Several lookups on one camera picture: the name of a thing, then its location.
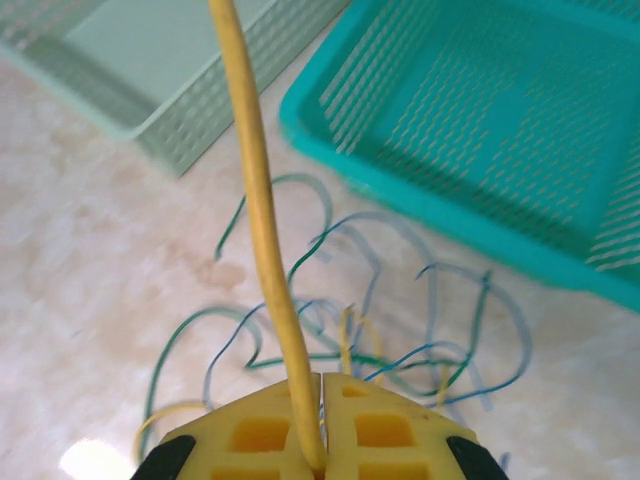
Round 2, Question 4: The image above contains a teal plastic basket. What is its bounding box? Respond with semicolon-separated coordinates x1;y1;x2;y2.
277;0;640;316

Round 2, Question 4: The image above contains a blue cable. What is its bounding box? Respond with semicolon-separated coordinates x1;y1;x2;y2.
309;209;534;414
204;298;361;409

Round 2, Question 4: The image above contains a yellow cable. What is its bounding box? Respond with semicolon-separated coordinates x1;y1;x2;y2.
207;0;330;474
133;307;384;459

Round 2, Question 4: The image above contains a pale green plastic basket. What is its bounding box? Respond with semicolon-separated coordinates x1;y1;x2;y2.
0;0;354;179

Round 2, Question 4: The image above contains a green cable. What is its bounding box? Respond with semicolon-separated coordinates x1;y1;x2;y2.
213;172;335;284
141;272;494;459

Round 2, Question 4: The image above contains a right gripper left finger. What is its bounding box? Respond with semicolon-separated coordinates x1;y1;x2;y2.
130;372;327;480

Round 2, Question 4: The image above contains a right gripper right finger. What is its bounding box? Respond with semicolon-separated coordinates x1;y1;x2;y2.
322;370;509;480

